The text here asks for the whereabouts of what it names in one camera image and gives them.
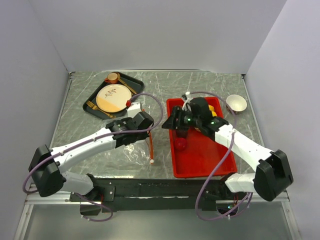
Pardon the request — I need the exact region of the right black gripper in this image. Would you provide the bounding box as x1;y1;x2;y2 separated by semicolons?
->
161;105;202;132

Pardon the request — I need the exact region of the clear zip bag orange zipper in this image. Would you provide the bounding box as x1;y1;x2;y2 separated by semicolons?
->
124;131;155;165

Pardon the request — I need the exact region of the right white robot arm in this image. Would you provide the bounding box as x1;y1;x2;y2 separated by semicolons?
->
161;97;294;202

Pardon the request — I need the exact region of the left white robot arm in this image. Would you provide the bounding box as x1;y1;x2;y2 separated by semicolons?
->
28;111;154;201

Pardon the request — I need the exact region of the dark maroon passion fruit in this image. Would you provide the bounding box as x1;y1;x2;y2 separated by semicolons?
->
175;129;188;139

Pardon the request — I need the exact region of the red wrinkled fruit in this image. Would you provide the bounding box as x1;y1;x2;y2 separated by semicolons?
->
173;137;188;151

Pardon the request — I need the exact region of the cream and orange plate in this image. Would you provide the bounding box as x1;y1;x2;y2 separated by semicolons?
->
96;84;132;113

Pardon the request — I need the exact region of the yellow banana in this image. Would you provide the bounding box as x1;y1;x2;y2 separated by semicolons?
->
208;105;218;117

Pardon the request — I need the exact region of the red plastic bin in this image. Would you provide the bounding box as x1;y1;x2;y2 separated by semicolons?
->
166;97;238;178

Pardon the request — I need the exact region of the gold spoon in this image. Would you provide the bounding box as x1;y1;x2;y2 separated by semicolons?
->
118;78;137;95

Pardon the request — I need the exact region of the orange cup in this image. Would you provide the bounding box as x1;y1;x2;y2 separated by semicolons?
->
104;72;119;84

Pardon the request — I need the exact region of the gold fork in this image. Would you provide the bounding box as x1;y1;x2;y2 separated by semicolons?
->
86;101;116;119

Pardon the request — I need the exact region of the white bowl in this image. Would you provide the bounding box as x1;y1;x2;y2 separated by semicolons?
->
226;94;248;114

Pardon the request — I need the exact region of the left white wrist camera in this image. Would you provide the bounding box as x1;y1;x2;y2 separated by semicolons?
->
126;100;143;118

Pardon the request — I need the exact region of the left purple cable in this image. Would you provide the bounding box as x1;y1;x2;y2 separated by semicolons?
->
22;92;164;196

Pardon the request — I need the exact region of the aluminium frame rail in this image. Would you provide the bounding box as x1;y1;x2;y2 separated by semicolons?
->
24;181;290;205

